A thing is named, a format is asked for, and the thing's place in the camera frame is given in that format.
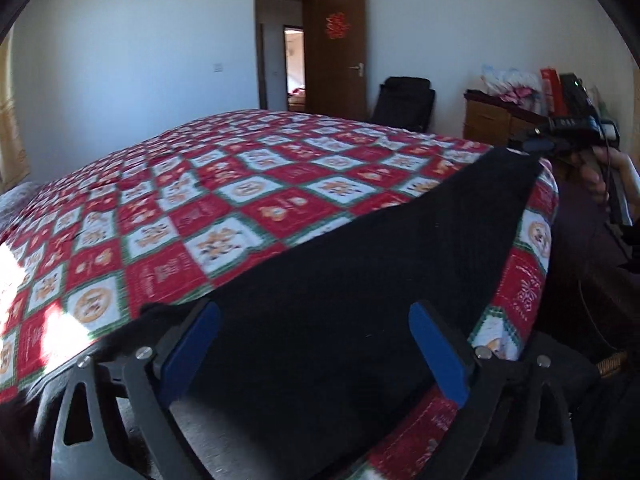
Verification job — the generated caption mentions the black electronic device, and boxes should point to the black electronic device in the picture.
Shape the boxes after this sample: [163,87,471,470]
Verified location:
[558,73,597,117]

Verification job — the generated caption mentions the black pants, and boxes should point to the black pants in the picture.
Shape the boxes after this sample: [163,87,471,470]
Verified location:
[97,147,544,480]

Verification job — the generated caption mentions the yellow curtain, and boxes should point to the yellow curtain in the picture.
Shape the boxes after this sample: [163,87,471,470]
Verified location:
[0,35,32,192]

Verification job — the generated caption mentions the red box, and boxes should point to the red box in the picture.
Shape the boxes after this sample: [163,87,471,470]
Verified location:
[539,66,569,116]

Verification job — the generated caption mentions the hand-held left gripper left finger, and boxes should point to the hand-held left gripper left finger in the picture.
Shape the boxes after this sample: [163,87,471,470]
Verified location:
[50,300,222,480]

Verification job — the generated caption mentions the red paper door decoration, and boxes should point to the red paper door decoration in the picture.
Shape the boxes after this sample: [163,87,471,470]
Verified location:
[324,12,347,40]

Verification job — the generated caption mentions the black chair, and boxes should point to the black chair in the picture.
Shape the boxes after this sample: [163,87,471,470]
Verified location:
[369,76,436,134]

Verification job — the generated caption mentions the brown door frame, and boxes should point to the brown door frame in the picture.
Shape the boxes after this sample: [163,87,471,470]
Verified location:
[253,0,321,112]

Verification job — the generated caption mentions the red checked printed blanket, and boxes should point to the red checked printed blanket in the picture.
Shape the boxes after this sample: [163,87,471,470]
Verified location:
[0,108,560,480]

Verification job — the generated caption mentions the brown wooden door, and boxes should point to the brown wooden door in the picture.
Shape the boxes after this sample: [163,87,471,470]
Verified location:
[302,0,368,122]

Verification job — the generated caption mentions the wooden dresser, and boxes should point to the wooden dresser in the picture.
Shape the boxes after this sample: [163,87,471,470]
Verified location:
[462,88,551,150]

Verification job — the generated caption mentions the grey patterned pillow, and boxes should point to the grey patterned pillow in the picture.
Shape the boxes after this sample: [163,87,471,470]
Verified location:
[0,180,47,213]

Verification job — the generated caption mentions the person's right hand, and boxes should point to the person's right hand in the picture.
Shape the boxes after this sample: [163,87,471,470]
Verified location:
[570,147,612,206]

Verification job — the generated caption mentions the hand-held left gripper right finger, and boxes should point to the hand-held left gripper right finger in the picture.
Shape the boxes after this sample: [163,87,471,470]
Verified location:
[408,300,576,480]

